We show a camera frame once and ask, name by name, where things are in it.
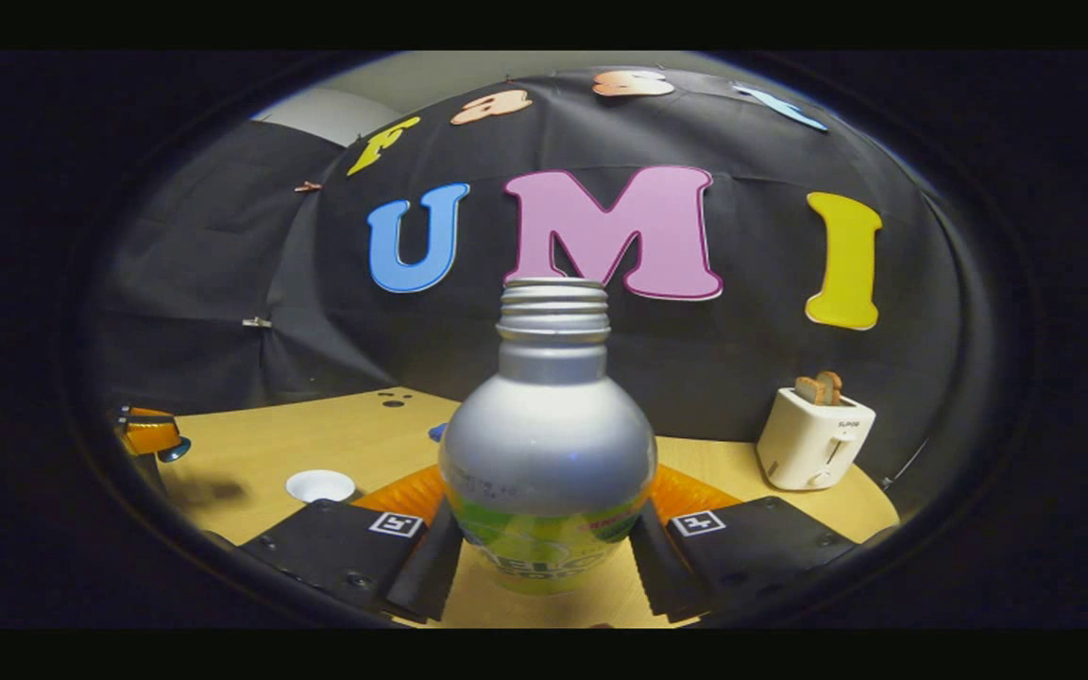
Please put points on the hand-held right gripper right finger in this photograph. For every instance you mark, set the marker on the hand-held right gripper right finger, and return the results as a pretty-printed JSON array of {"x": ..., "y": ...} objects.
[{"x": 657, "y": 576}]

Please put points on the white toaster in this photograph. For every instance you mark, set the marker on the white toaster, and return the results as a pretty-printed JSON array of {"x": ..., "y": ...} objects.
[{"x": 808, "y": 444}]

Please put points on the black backdrop cloth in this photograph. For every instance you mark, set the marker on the black backdrop cloth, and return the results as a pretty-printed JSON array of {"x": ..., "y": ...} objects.
[{"x": 695, "y": 359}]

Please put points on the copper cloth clip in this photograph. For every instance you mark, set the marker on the copper cloth clip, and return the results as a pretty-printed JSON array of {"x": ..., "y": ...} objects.
[{"x": 308, "y": 187}]

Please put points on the silver cloth clip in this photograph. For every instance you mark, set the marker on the silver cloth clip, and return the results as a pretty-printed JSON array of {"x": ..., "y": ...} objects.
[{"x": 256, "y": 322}]

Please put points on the silver green water bottle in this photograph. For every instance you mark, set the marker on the silver green water bottle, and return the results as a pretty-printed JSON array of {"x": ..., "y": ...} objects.
[{"x": 549, "y": 444}]

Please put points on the toast slice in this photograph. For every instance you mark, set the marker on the toast slice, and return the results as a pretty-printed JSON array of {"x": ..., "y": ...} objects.
[{"x": 818, "y": 389}]

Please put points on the blue folded towel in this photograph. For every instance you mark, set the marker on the blue folded towel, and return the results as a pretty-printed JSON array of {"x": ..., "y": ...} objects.
[{"x": 437, "y": 433}]

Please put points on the teal teacup lid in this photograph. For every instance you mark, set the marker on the teal teacup lid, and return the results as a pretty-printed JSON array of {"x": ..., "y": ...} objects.
[{"x": 176, "y": 450}]

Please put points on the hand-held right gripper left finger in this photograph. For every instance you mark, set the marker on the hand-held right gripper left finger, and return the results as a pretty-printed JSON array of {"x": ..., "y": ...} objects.
[{"x": 431, "y": 576}]

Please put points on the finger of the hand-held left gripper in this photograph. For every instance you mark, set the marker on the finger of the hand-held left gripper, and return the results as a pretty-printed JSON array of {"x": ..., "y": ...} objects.
[{"x": 147, "y": 434}]

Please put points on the teal teacup with white inside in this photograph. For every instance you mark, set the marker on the teal teacup with white inside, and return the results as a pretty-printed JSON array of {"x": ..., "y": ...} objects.
[{"x": 320, "y": 486}]

